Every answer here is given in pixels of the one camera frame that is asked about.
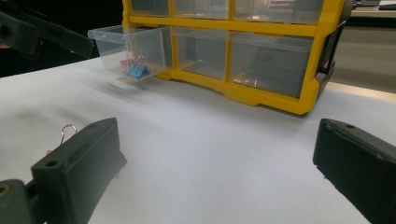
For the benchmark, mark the white table mat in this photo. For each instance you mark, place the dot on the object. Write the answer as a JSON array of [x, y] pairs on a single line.
[[202, 155]]

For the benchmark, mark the pink binder clip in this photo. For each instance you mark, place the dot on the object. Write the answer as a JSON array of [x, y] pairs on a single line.
[[124, 64], [69, 127]]

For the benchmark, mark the clear plastic bin drawer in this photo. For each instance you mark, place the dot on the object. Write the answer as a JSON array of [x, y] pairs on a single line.
[[149, 43]]

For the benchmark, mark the yellow black organizer cabinet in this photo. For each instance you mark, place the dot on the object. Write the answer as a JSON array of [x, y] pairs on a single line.
[[280, 102]]

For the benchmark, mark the grid of clear drawers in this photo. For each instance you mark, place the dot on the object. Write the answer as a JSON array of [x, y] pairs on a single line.
[[267, 65]]

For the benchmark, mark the blue binder clip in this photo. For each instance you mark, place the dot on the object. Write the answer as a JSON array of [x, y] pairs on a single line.
[[137, 72]]

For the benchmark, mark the light wooden table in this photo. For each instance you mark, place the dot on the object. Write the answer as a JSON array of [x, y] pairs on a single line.
[[367, 91]]

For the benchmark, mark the black curtain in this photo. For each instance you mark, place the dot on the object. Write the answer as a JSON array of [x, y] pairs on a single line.
[[102, 15]]

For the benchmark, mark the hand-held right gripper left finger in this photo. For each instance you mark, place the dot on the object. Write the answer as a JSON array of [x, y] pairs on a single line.
[[77, 168]]

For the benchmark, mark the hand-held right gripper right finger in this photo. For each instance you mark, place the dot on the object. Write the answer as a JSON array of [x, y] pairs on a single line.
[[361, 168]]

